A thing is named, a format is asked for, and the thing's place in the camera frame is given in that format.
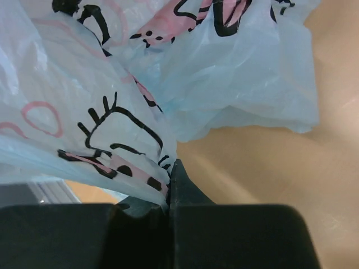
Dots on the light blue plastic bag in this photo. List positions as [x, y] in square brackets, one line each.
[101, 92]

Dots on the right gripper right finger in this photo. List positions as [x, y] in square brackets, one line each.
[207, 235]

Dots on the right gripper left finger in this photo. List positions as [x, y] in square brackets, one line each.
[130, 234]

